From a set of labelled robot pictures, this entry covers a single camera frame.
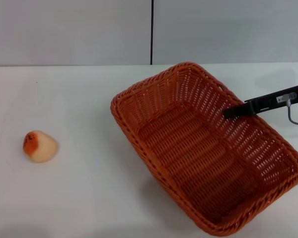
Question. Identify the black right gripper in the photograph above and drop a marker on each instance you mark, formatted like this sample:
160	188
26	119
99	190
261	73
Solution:
270	101

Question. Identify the orange woven plastic basket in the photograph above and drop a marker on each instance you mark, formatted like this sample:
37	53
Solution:
188	158

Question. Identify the peach with red blush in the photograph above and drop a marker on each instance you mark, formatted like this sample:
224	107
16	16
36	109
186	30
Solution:
43	148

